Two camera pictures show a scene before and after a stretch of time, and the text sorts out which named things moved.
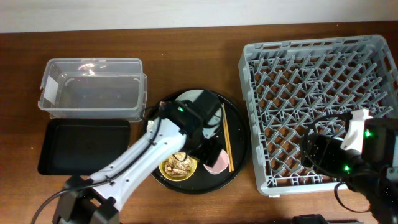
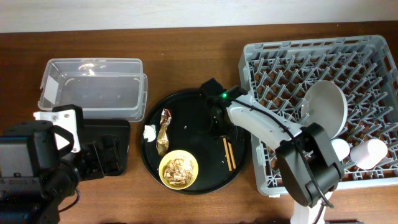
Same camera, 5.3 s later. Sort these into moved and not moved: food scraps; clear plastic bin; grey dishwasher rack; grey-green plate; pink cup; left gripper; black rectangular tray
Moved: food scraps; pink cup; grey-green plate; left gripper
Not moved: clear plastic bin; black rectangular tray; grey dishwasher rack
